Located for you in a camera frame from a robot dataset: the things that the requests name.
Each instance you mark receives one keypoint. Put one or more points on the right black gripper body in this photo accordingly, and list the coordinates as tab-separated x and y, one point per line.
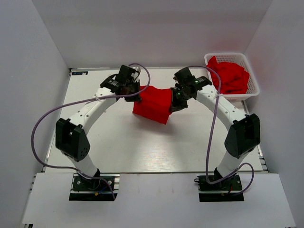
179	100

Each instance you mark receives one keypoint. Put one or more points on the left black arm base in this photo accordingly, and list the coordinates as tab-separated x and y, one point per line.
94	190

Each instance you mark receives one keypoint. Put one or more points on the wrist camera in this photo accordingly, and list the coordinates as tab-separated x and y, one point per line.
126	76
185	78

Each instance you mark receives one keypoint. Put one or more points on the red t shirt in basket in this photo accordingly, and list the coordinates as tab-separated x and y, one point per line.
234	78

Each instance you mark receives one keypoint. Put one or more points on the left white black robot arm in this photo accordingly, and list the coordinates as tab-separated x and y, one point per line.
71	133

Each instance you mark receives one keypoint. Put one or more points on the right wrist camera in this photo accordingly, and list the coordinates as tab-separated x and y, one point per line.
185	78

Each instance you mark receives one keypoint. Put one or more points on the white plastic basket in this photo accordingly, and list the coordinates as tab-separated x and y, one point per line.
240	59

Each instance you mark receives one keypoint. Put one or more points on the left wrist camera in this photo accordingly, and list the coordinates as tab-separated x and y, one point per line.
126	76

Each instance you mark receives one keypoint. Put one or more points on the red t shirt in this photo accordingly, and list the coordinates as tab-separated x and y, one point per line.
234	78
154	105

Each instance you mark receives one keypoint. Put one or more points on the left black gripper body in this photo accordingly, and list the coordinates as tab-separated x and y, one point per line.
133	88

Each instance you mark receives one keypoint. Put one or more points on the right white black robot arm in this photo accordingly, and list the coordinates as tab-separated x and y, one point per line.
243	129

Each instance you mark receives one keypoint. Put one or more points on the dark label sticker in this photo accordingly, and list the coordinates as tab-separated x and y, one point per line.
79	73

